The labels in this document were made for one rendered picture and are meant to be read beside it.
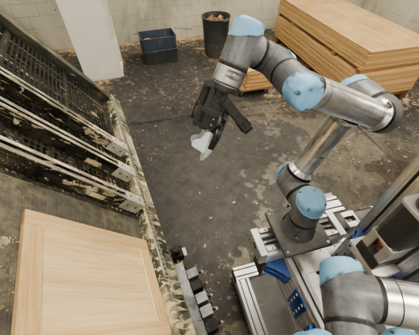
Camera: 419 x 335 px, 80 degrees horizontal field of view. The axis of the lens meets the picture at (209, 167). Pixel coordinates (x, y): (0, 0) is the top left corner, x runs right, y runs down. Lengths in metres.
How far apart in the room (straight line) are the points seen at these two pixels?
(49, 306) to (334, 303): 0.72
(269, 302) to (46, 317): 1.40
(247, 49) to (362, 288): 0.52
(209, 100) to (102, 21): 3.77
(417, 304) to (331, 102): 0.41
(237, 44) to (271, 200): 2.09
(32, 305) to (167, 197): 1.86
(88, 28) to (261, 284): 3.90
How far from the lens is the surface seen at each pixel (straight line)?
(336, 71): 4.24
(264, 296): 1.95
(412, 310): 0.55
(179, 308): 1.24
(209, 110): 0.63
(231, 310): 2.11
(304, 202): 1.03
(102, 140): 1.65
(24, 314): 0.86
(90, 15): 4.34
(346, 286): 0.51
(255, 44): 0.64
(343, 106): 0.69
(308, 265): 1.27
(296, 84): 0.57
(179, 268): 1.42
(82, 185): 1.21
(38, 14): 5.96
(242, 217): 2.42
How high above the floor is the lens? 2.06
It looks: 48 degrees down
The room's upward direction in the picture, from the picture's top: straight up
